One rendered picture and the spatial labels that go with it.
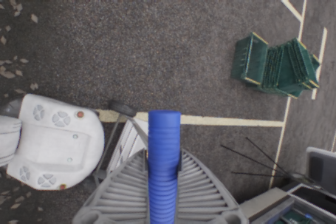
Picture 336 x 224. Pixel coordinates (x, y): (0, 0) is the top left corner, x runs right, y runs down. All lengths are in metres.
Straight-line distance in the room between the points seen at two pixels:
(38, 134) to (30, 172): 0.23
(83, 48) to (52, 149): 0.80
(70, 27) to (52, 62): 0.31
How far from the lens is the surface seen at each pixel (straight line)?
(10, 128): 1.09
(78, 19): 1.45
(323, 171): 4.30
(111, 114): 1.35
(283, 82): 2.26
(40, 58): 1.40
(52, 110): 1.01
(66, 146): 1.11
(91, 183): 1.31
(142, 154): 0.17
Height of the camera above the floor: 1.33
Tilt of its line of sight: 61 degrees down
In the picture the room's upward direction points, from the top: 107 degrees clockwise
